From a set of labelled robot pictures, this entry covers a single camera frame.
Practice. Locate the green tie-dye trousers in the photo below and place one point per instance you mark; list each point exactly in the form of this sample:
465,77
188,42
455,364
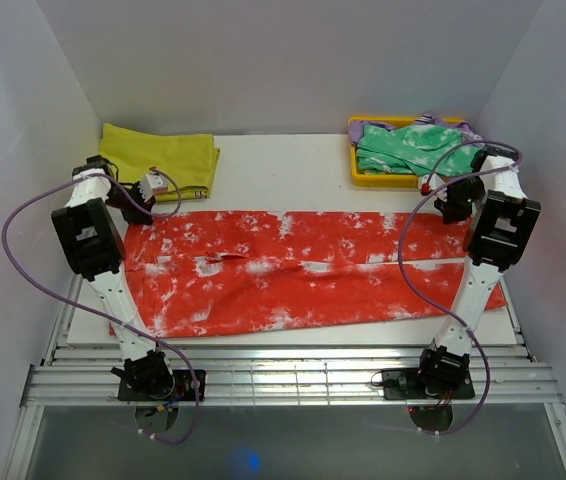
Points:
418,148

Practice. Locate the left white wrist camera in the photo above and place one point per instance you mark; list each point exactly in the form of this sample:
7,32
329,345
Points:
153,183

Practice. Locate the aluminium rail frame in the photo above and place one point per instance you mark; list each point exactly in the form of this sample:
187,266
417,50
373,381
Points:
286,365

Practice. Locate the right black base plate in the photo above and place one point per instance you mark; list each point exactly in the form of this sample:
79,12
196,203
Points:
406,384

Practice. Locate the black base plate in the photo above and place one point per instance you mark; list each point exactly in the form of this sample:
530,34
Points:
183,389
406,384

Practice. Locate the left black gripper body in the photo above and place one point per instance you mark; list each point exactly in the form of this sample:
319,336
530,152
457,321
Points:
118,199

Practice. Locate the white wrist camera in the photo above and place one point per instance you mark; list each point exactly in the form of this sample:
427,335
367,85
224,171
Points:
428,183
153,183

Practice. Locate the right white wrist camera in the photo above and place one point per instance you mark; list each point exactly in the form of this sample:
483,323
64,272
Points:
428,183

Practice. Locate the red tie-dye trousers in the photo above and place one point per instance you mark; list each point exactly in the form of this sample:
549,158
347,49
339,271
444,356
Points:
226,272

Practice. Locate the folded yellow-green trousers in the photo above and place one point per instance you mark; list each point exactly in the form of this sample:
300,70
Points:
190,160

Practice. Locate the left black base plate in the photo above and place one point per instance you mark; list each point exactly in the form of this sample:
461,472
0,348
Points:
183,389

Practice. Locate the purple striped garment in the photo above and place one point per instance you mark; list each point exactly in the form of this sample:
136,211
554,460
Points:
438,121

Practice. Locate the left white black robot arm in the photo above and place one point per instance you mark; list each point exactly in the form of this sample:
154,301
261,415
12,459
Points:
95,250

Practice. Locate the yellow plastic bin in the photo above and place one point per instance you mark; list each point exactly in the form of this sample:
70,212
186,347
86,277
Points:
382,180

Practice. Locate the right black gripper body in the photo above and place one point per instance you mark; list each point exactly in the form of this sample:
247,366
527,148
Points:
460,199

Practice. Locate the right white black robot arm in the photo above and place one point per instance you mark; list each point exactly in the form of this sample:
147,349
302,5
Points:
502,220

